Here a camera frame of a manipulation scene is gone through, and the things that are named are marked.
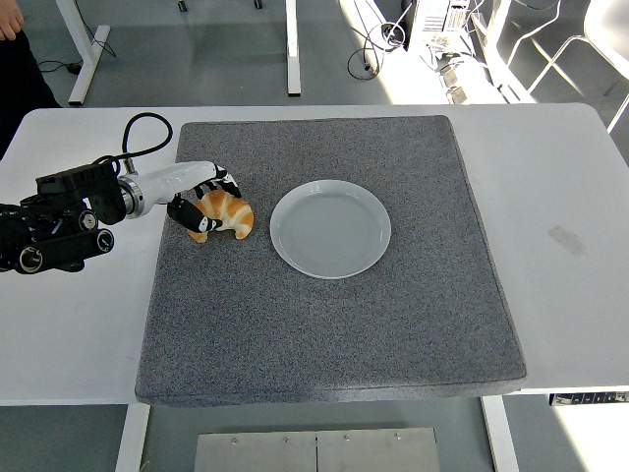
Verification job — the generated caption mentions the white wire frame chair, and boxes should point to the white wire frame chair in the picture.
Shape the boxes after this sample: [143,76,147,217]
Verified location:
[505,0,629,134]

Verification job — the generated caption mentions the black floor cable loop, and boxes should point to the black floor cable loop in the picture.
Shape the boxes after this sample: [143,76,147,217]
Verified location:
[346,19,410,78]

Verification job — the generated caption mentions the person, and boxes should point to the person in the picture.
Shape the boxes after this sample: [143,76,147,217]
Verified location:
[0,29,63,159]

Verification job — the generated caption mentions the golden croissant bread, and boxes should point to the golden croissant bread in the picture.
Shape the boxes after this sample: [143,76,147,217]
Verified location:
[189,189,256,243]

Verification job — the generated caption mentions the white computer tower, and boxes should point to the white computer tower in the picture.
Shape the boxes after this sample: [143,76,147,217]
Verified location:
[407,0,476,53]

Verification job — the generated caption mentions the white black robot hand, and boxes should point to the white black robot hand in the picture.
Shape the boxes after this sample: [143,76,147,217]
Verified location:
[139,159,243,234]

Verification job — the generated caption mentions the person's hand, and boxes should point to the person's hand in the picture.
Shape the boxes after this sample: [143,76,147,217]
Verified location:
[0,0,26,42]

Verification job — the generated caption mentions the white background desk leg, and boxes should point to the white background desk leg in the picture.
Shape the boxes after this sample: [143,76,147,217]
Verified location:
[284,0,302,97]
[55,0,112,107]

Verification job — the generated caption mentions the table height control panel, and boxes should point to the table height control panel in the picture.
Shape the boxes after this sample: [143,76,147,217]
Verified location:
[548,391,629,407]

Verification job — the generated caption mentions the grey metal plate with screws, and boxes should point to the grey metal plate with screws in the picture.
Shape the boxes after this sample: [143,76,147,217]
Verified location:
[315,427,441,472]
[194,431,318,472]

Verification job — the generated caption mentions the light grey round plate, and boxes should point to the light grey round plate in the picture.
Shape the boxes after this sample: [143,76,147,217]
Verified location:
[268,179,393,280]

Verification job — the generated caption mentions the grey speckled mat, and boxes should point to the grey speckled mat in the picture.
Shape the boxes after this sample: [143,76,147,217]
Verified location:
[134,115,528,408]

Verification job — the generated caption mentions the white table leg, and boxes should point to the white table leg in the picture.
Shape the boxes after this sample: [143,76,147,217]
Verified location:
[480,395,521,472]
[113,403,151,472]

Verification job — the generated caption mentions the black cable with adapter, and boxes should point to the black cable with adapter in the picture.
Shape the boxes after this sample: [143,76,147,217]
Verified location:
[37,40,117,76]

